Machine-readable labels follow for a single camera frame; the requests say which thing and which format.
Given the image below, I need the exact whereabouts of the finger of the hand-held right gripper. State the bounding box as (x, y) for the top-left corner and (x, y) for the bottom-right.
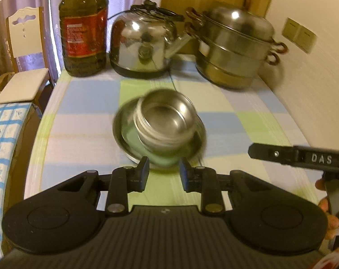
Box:
(247, 143), (299, 167)

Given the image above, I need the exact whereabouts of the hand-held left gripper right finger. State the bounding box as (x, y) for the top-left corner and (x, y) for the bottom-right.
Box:
(179, 157), (273, 216)

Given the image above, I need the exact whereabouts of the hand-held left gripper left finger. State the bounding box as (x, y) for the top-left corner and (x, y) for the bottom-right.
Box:
(57, 156), (150, 216)

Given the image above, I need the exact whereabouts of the green square plate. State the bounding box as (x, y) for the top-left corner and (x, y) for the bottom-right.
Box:
(120, 123), (184, 167)

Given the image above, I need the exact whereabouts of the wide stainless steel basin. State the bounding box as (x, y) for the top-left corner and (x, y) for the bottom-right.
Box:
(112, 98), (208, 169)

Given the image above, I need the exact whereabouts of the small stainless steel pot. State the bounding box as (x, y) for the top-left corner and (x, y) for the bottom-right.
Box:
(133, 89), (198, 153)

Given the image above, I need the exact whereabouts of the person's right hand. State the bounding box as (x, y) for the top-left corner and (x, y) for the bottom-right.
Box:
(315, 178), (339, 240)

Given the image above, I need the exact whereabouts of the checked tablecloth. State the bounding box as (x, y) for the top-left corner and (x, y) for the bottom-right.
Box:
(24, 53), (327, 208)

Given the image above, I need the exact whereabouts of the stainless steel steamer pot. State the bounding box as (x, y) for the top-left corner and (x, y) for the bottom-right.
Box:
(185, 0), (289, 90)

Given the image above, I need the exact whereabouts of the stainless steel kettle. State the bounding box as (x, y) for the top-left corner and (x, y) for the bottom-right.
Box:
(109, 0), (193, 78)

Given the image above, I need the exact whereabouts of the blue printed cloth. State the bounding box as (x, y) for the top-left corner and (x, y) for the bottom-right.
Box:
(0, 102), (33, 258)

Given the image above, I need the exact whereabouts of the cooking oil bottle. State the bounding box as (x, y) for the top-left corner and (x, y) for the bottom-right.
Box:
(58, 0), (110, 78)

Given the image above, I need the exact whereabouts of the brown woven basket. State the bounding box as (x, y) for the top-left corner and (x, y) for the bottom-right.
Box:
(0, 72), (16, 96)

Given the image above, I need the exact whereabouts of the white wooden chair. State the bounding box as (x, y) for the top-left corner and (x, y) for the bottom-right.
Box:
(0, 6), (51, 106)

